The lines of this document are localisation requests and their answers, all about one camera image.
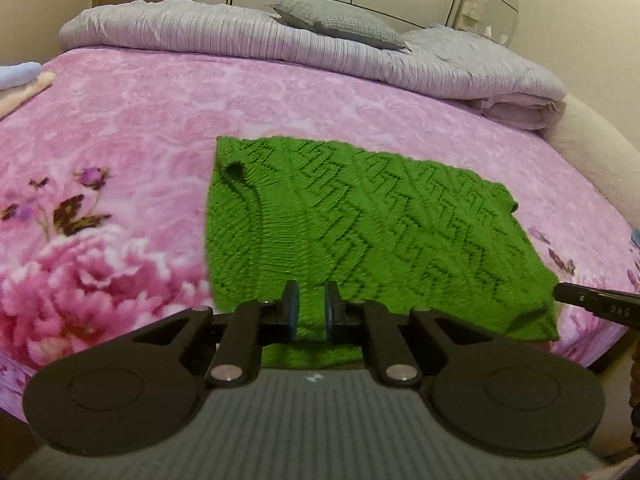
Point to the white wall shelf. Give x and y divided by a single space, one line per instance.
470 12

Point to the green knitted sweater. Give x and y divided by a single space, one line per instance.
375 210

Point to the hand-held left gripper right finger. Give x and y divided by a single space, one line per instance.
331 310

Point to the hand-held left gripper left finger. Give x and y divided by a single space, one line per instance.
292 310

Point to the lilac folded duvet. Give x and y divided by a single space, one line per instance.
200 25

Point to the pink floral blanket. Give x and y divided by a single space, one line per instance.
150 110

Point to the white quilted headboard cushion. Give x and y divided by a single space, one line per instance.
600 150

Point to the grey pillow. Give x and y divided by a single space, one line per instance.
340 22

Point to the oval mirror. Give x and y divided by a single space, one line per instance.
502 15

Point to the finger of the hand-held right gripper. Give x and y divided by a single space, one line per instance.
575 294

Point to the peach folded cloth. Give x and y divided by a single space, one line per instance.
25 95

